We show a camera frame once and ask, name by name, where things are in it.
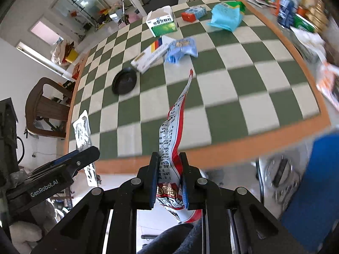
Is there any green white checkered mat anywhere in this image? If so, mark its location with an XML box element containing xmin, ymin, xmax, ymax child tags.
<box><xmin>64</xmin><ymin>0</ymin><xmax>330</xmax><ymax>176</ymax></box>

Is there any blue label water bottle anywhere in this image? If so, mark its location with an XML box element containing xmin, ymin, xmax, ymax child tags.
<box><xmin>277</xmin><ymin>0</ymin><xmax>304</xmax><ymax>29</ymax></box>

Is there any black round lid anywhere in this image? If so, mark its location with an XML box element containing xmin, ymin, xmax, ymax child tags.
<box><xmin>111</xmin><ymin>68</ymin><xmax>137</xmax><ymax>95</ymax></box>

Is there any pile of pale clothes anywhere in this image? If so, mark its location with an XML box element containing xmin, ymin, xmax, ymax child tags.
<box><xmin>51</xmin><ymin>41</ymin><xmax>75</xmax><ymax>65</ymax></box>

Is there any brown wooden chair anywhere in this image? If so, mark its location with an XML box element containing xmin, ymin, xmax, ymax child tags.
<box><xmin>25</xmin><ymin>77</ymin><xmax>73</xmax><ymax>138</ymax></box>

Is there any white padded chair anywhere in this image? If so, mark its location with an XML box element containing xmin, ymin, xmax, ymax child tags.
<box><xmin>256</xmin><ymin>152</ymin><xmax>314</xmax><ymax>220</ymax></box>

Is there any black white printed bag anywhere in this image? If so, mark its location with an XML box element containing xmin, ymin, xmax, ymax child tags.
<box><xmin>73</xmin><ymin>110</ymin><xmax>99</xmax><ymax>188</ymax></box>

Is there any large metal ring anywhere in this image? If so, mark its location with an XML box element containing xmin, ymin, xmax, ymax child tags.
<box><xmin>266</xmin><ymin>156</ymin><xmax>295</xmax><ymax>189</ymax></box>

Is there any blue snack packet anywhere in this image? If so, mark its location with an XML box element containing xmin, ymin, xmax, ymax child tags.
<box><xmin>164</xmin><ymin>37</ymin><xmax>199</xmax><ymax>64</ymax></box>

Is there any red white snack wrapper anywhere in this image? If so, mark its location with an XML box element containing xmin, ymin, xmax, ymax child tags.
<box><xmin>156</xmin><ymin>69</ymin><xmax>203</xmax><ymax>223</ymax></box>

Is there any yellow bin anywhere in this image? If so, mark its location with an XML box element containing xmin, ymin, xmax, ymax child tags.
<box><xmin>65</xmin><ymin>49</ymin><xmax>79</xmax><ymax>63</ymax></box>

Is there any light blue green bag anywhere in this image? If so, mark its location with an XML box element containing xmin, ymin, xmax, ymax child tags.
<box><xmin>207</xmin><ymin>1</ymin><xmax>247</xmax><ymax>32</ymax></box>

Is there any white crumpled tissue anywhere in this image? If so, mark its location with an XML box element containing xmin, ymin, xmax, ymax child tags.
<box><xmin>291</xmin><ymin>28</ymin><xmax>327</xmax><ymax>60</ymax></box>

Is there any pale fluffy cloth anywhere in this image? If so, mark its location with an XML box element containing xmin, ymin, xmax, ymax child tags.
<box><xmin>8</xmin><ymin>201</ymin><xmax>57</xmax><ymax>252</ymax></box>

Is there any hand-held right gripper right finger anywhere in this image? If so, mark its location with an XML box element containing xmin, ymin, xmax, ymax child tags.
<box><xmin>179</xmin><ymin>152</ymin><xmax>308</xmax><ymax>254</ymax></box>

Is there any white striped medicine box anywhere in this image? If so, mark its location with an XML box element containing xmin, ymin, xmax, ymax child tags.
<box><xmin>131</xmin><ymin>36</ymin><xmax>176</xmax><ymax>74</ymax></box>

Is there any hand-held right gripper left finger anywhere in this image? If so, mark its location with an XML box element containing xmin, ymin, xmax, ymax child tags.
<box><xmin>30</xmin><ymin>152</ymin><xmax>161</xmax><ymax>254</ymax></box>

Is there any green white medicine box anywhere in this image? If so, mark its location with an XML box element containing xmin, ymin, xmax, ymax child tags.
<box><xmin>145</xmin><ymin>5</ymin><xmax>178</xmax><ymax>38</ymax></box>

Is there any blue cushion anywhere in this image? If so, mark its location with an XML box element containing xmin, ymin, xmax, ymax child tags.
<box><xmin>281</xmin><ymin>131</ymin><xmax>339</xmax><ymax>254</ymax></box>

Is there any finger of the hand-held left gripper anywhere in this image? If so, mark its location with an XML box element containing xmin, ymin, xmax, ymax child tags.
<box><xmin>64</xmin><ymin>146</ymin><xmax>100</xmax><ymax>177</ymax></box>
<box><xmin>28</xmin><ymin>149</ymin><xmax>80</xmax><ymax>176</ymax></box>

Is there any red blue small box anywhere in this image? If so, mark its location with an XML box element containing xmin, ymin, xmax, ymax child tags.
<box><xmin>181</xmin><ymin>5</ymin><xmax>208</xmax><ymax>22</ymax></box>

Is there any pink container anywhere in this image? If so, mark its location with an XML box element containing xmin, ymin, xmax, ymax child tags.
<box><xmin>124</xmin><ymin>12</ymin><xmax>141</xmax><ymax>25</ymax></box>

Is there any orange snack packet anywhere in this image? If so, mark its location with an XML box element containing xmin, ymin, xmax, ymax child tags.
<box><xmin>316</xmin><ymin>61</ymin><xmax>339</xmax><ymax>104</ymax></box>

